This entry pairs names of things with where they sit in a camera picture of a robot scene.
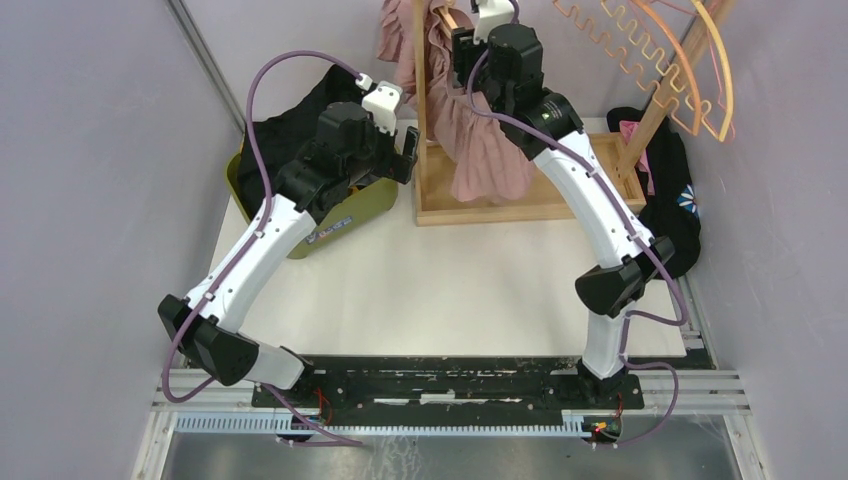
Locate aluminium corner profile left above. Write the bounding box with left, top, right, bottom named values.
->
left=165, top=0, right=245, bottom=132

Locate black skirt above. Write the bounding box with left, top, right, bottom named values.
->
left=236, top=65, right=363, bottom=216

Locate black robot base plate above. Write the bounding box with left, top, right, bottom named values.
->
left=250, top=357, right=693, bottom=428

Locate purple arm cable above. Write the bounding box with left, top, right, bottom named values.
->
left=466, top=0, right=692, bottom=449
left=160, top=50, right=372, bottom=449

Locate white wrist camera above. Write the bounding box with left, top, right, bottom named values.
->
left=471, top=0, right=520, bottom=44
left=355, top=73, right=403, bottom=136

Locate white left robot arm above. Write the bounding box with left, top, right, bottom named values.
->
left=157, top=97, right=418, bottom=407

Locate small pink cloth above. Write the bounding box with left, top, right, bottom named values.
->
left=619, top=120, right=655, bottom=196

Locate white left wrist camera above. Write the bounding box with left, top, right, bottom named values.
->
left=355, top=73, right=403, bottom=136

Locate grey slotted cable duct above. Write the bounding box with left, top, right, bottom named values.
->
left=173, top=413, right=587, bottom=439

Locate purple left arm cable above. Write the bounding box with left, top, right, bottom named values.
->
left=160, top=50, right=372, bottom=449

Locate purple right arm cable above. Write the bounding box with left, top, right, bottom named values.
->
left=466, top=0, right=692, bottom=449

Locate olive green plastic basket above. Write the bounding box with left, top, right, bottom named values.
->
left=225, top=152, right=400, bottom=260

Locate cream hanger of yellow skirt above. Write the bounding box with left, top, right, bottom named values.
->
left=600, top=1, right=736, bottom=142

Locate aluminium corner profile right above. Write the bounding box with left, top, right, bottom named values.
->
left=680, top=0, right=736, bottom=68

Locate pink pleated skirt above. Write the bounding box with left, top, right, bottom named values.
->
left=377, top=0, right=535, bottom=202

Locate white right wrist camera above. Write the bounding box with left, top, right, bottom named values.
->
left=471, top=0, right=520, bottom=44

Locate black cloth on table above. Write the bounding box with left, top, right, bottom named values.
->
left=634, top=118, right=701, bottom=278

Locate aluminium corner profile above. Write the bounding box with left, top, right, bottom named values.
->
left=680, top=0, right=736, bottom=68
left=165, top=0, right=245, bottom=132

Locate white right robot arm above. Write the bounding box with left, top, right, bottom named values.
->
left=452, top=22, right=674, bottom=408

